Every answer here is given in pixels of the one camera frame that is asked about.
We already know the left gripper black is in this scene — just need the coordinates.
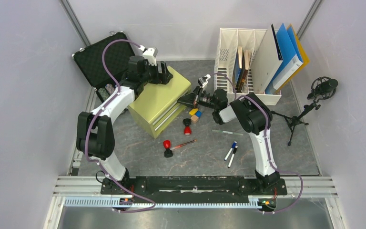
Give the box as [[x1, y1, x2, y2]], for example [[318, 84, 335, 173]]
[[142, 63, 174, 88]]

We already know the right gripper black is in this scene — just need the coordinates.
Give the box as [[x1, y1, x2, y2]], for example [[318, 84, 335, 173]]
[[176, 86, 217, 111]]

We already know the green drawer cabinet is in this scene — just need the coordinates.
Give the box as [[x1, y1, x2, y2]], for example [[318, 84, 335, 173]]
[[128, 66, 191, 139]]

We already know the Animal Farm book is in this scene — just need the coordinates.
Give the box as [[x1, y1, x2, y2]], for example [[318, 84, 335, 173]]
[[233, 46, 243, 86]]

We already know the blue capped white marker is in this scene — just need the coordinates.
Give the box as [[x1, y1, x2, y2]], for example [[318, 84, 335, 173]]
[[224, 141, 237, 161]]

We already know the black capped white marker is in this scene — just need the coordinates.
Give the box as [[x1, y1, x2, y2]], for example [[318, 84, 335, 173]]
[[227, 146, 238, 168]]

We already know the brown small book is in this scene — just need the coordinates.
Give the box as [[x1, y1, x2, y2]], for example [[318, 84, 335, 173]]
[[237, 49, 252, 93]]

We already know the white paper box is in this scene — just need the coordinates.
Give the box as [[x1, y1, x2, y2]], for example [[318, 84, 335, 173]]
[[251, 24, 283, 94]]

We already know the blue plastic folder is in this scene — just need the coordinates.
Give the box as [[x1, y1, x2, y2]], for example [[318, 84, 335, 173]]
[[265, 24, 303, 94]]

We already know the orange plastic folder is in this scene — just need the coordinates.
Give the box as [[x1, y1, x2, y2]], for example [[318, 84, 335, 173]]
[[279, 24, 310, 90]]

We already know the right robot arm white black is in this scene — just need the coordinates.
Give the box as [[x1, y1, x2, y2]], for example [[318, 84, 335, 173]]
[[177, 86, 280, 195]]

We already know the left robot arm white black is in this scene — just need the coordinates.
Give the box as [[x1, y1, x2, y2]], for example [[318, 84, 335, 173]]
[[76, 55, 173, 194]]

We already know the yellow eraser block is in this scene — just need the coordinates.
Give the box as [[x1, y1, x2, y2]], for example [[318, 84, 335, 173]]
[[189, 108, 199, 115]]

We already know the blue cylinder block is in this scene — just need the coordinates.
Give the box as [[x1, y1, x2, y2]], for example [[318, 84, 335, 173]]
[[194, 111, 202, 118]]

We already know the wooden cube block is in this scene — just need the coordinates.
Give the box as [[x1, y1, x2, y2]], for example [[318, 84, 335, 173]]
[[190, 114, 199, 124]]

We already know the red black stamp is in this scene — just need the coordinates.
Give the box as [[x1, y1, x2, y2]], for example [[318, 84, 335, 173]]
[[183, 118, 192, 135], [163, 140, 173, 158]]

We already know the red pen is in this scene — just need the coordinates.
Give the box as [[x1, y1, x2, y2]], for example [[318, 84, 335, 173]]
[[170, 139, 197, 150]]

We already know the white file organizer rack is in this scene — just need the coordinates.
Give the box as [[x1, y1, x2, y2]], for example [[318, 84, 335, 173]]
[[214, 28, 281, 105]]

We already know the black poker chip case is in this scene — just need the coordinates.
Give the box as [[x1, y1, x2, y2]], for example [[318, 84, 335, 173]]
[[72, 31, 134, 102]]

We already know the black microphone on tripod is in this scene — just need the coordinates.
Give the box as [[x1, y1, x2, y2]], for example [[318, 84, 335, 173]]
[[271, 76, 338, 146]]

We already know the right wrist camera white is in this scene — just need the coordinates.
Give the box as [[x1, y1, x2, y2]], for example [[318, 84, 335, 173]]
[[198, 74, 211, 89]]

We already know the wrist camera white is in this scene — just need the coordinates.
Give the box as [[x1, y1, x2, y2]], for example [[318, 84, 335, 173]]
[[198, 74, 211, 89], [139, 45, 158, 66]]

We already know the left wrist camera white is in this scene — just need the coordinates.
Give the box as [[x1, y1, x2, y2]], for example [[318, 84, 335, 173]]
[[139, 45, 158, 66]]

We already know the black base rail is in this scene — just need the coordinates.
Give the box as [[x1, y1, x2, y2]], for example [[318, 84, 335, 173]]
[[101, 176, 288, 206]]

